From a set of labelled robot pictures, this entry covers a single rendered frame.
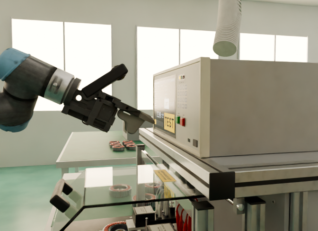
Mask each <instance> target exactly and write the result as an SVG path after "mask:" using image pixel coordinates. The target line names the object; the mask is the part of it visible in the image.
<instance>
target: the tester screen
mask: <svg viewBox="0 0 318 231"><path fill-rule="evenodd" d="M165 98H173V99H175V78H171V79H167V80H162V81H158V82H155V83H154V120H155V119H156V120H159V121H162V122H163V127H162V126H159V125H157V124H154V126H155V127H157V128H159V129H161V130H164V131H166V132H168V133H170V134H172V135H175V134H174V133H173V132H170V131H168V130H166V129H164V113H169V114H175V110H171V109H165V108H164V99H165ZM157 111H161V119H159V118H157Z"/></svg>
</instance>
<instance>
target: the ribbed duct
mask: <svg viewBox="0 0 318 231"><path fill-rule="evenodd" d="M240 23H241V0H219V8H218V20H217V27H216V32H215V37H214V42H213V47H212V49H213V51H214V53H216V54H217V55H219V56H222V57H228V56H232V55H234V54H235V53H236V51H237V46H238V39H239V30H240Z"/></svg>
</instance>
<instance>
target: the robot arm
mask: <svg viewBox="0 0 318 231"><path fill-rule="evenodd" d="M127 72H128V69H127V68H126V66H125V65H124V64H123V63H122V64H120V65H115V66H114V67H112V69H111V71H109V72H107V73H106V74H104V75H103V76H101V77H100V78H98V79H96V80H95V81H93V82H92V83H90V84H88V85H87V86H85V87H84V88H82V89H81V90H79V89H78V88H79V86H80V83H81V79H79V78H77V77H76V78H75V76H74V75H73V74H70V73H68V72H66V71H64V70H62V69H59V68H57V67H55V66H53V65H51V64H49V63H46V62H44V61H42V60H40V59H38V58H36V57H34V56H31V54H27V53H25V52H22V51H20V50H18V49H15V48H8V49H6V50H5V51H3V52H2V54H1V55H0V79H1V81H5V83H4V87H3V90H2V91H0V129H1V130H4V131H6V132H7V131H10V132H12V133H16V132H20V131H23V130H24V129H25V128H26V127H27V126H28V124H29V121H30V120H31V118H32V116H33V113H34V108H35V105H36V103H37V100H38V97H39V96H40V97H43V98H45V99H47V100H49V101H52V102H54V103H56V104H59V105H61V104H63V105H64V107H63V109H62V111H61V113H64V114H66V115H70V116H72V117H74V118H77V119H79V120H81V121H82V123H83V124H85V125H90V126H92V127H94V128H97V129H99V130H101V131H103V132H106V133H107V132H108V131H109V129H110V127H111V126H112V125H113V123H114V121H115V115H116V113H117V116H118V117H119V118H120V119H121V120H123V121H124V122H125V130H126V131H127V132H128V133H129V134H134V133H136V132H137V130H138V129H139V128H140V126H141V125H142V124H143V123H144V122H145V121H148V122H150V123H152V124H155V121H154V120H153V119H152V117H151V116H150V115H148V114H146V113H144V112H142V111H140V110H138V109H136V108H134V107H132V106H129V105H127V104H125V103H123V102H121V100H120V99H118V98H116V97H114V96H111V95H109V94H107V93H105V92H103V91H102V90H103V89H104V88H106V87H107V86H109V85H110V84H112V83H114V82H115V81H118V80H122V79H124V78H125V76H126V74H127ZM78 95H80V96H81V100H77V99H76V97H77V96H78ZM118 108H119V110H117V109H118ZM124 111H125V112H127V113H129V114H127V113H124ZM83 121H84V122H83Z"/></svg>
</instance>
